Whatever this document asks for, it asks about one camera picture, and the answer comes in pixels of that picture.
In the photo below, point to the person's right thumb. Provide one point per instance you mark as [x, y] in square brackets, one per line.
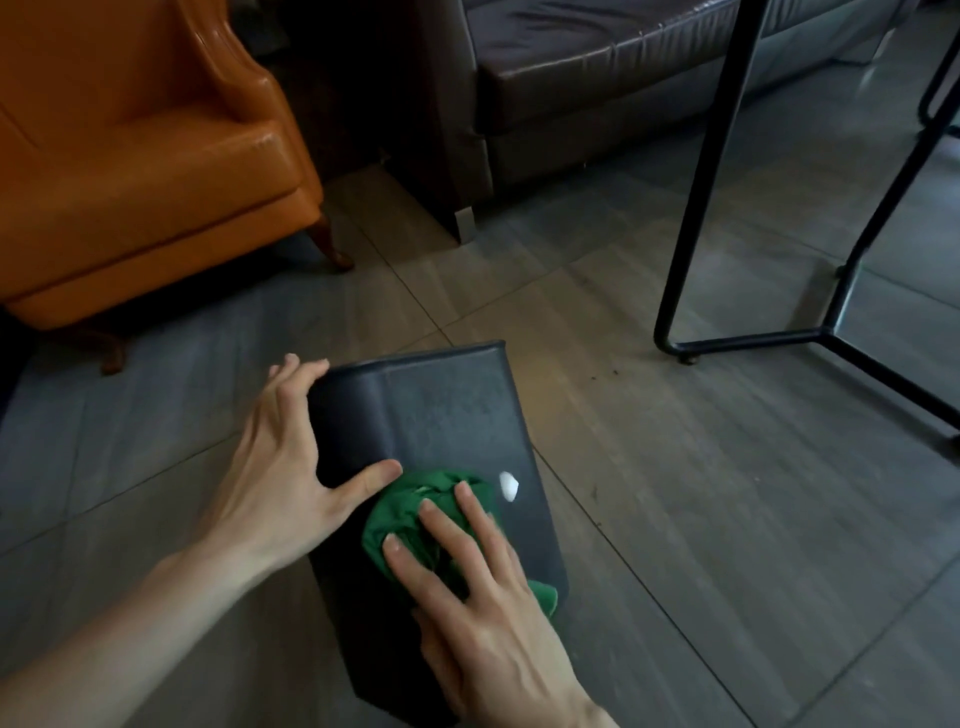
[436, 652]

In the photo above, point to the white foam blob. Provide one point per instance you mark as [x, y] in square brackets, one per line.
[509, 486]

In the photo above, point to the person's right forearm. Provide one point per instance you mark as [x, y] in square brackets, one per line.
[600, 718]

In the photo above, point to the person's left thumb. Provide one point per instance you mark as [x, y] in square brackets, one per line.
[360, 489]

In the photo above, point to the black leather tablet case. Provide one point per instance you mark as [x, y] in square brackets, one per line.
[442, 409]

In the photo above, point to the orange leather armchair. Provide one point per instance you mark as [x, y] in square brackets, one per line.
[142, 150]

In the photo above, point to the person's left hand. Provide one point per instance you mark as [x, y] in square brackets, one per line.
[277, 480]

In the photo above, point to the person's right hand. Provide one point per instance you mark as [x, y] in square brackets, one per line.
[487, 630]

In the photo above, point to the green cleaning cloth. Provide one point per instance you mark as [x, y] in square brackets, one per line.
[394, 517]

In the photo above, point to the person's left forearm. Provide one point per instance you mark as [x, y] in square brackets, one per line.
[112, 637]

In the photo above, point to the black metal chair frame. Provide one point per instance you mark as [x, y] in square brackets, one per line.
[936, 82]

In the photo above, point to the dark brown leather sofa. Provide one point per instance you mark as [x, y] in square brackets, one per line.
[600, 67]

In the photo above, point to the black metal table frame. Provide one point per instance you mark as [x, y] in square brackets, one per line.
[705, 180]

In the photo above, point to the person's right middle finger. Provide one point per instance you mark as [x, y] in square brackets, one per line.
[465, 544]

